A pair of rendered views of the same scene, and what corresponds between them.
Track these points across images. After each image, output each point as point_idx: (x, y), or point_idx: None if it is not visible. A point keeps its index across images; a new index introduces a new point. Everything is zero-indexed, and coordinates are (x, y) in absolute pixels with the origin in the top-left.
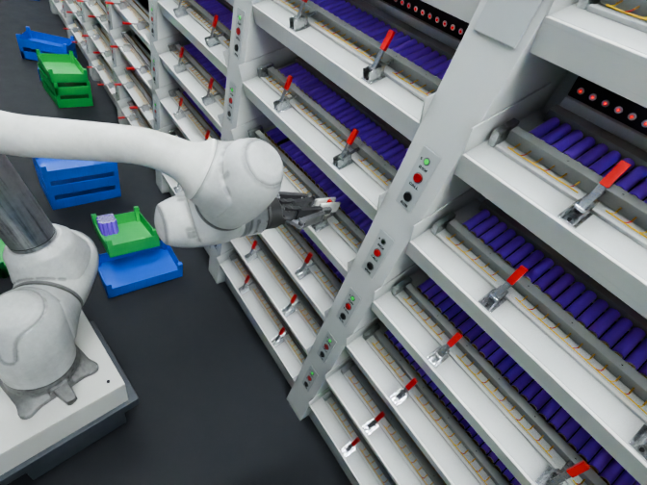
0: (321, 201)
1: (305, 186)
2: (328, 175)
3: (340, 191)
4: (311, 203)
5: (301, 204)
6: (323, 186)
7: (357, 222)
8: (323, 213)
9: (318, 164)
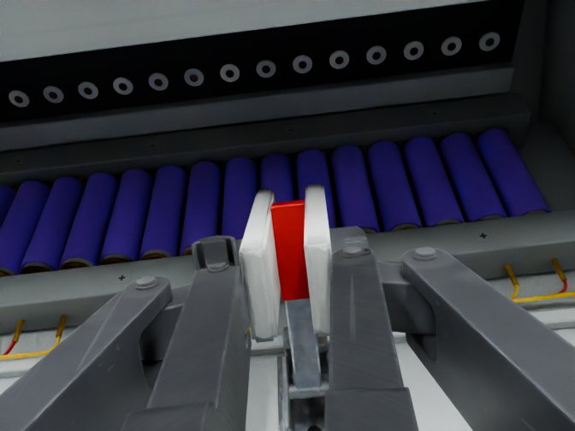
0: (269, 245)
1: (20, 321)
2: (195, 8)
3: (198, 196)
4: (242, 308)
5: (235, 371)
6: (103, 245)
7: (420, 221)
8: (440, 259)
9: (30, 14)
